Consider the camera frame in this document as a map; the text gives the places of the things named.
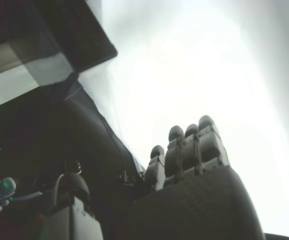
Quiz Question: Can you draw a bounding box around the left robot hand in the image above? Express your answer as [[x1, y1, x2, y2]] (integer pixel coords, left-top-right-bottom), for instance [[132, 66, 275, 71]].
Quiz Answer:
[[40, 115, 266, 240]]

